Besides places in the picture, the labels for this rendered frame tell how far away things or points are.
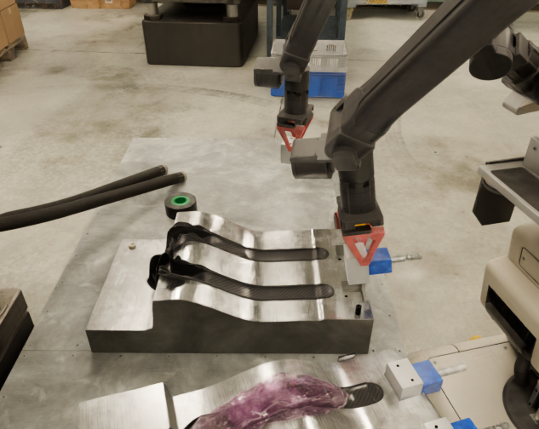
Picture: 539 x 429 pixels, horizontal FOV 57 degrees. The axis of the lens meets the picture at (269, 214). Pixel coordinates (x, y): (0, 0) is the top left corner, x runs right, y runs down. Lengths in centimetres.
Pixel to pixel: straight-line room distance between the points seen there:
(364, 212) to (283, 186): 59
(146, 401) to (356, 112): 49
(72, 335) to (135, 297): 14
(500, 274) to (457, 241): 146
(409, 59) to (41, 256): 225
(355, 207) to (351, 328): 22
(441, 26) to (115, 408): 62
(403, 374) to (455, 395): 79
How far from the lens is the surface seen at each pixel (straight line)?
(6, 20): 568
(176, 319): 88
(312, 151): 77
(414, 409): 83
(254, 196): 133
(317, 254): 100
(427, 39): 58
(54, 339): 103
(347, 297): 95
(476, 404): 161
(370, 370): 85
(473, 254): 259
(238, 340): 91
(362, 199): 80
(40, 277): 250
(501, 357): 175
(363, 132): 68
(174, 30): 491
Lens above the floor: 152
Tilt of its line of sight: 35 degrees down
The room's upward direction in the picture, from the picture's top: straight up
